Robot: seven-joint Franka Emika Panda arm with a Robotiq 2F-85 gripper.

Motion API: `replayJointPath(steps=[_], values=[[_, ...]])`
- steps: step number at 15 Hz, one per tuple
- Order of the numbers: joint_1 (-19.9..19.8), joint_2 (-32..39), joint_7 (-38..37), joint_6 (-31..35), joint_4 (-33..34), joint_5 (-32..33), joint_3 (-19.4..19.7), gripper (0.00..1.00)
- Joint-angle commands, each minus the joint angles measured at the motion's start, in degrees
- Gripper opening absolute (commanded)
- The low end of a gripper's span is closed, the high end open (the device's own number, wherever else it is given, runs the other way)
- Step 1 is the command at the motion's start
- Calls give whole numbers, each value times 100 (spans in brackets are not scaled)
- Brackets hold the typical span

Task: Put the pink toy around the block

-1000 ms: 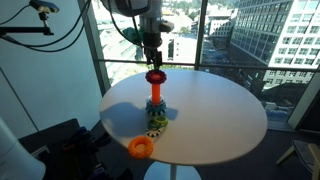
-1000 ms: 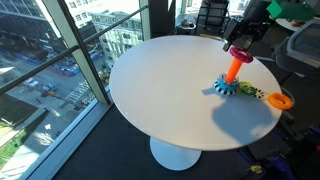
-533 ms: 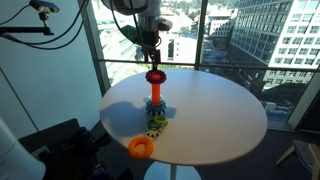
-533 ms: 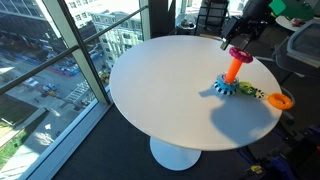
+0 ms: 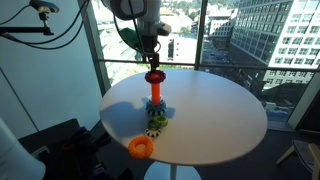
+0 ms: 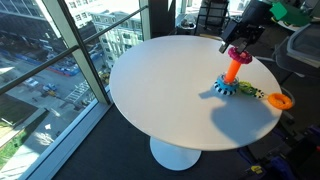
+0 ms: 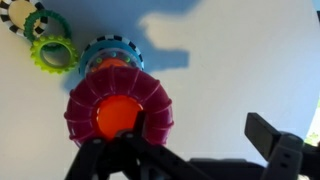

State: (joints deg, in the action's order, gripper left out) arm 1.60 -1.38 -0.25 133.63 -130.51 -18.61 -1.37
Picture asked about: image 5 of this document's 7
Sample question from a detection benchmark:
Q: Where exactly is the thin black camera cable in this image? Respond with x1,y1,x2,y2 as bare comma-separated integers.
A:
0,4,32,26

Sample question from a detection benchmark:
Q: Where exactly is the black equipment box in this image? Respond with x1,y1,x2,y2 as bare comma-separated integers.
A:
18,118,82,155

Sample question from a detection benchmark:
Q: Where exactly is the grey window pillar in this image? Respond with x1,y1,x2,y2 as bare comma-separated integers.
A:
77,0,112,97

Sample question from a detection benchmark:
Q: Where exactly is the black camera boom mount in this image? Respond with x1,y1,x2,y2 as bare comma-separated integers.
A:
0,11,55,36

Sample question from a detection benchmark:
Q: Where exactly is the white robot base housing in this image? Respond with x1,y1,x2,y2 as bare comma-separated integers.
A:
0,116,46,180

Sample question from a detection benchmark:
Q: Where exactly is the translucent white toy ring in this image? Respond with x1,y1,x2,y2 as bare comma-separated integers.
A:
148,95,165,105

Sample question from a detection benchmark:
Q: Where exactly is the orange toy ring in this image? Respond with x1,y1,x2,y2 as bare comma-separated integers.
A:
127,135,155,160

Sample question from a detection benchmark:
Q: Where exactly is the dark green toy ring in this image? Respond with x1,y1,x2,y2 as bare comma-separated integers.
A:
146,119,162,131

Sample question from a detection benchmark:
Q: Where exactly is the dark tool clutter pile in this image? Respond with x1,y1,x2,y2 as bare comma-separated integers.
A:
42,125,134,180

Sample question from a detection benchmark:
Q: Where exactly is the black and white toy ring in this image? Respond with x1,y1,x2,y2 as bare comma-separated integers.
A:
145,128,162,138

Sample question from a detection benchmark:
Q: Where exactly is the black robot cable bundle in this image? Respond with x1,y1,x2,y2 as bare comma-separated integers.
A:
0,0,92,51

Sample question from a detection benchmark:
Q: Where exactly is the orange cylindrical peg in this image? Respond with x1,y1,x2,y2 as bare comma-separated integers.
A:
150,82,162,106

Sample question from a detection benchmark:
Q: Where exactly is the white table pedestal base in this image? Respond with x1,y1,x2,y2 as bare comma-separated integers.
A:
143,161,202,180

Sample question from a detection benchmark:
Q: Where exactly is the dark horizontal window rail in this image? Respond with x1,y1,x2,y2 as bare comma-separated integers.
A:
97,58,320,73

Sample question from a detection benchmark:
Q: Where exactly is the teal toy ring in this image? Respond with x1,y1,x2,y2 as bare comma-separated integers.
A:
145,99,168,117

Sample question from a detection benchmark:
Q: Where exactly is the grey exterior camera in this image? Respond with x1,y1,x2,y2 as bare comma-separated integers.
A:
28,0,61,14

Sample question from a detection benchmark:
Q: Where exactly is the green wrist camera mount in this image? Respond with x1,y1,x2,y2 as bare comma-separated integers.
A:
119,27,144,52

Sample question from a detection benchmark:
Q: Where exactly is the pink toy ring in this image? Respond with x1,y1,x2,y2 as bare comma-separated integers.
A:
144,69,167,85

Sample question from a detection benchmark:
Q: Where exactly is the dark vertical window mullion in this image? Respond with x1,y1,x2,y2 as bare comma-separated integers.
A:
194,0,210,71

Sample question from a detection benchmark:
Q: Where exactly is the light wooden chair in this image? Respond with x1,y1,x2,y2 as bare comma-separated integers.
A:
275,139,320,180

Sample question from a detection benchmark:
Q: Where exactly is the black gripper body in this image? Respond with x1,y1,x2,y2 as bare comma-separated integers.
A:
141,34,160,57

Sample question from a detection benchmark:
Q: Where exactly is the lime green toy ring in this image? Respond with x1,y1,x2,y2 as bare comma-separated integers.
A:
153,115,169,128

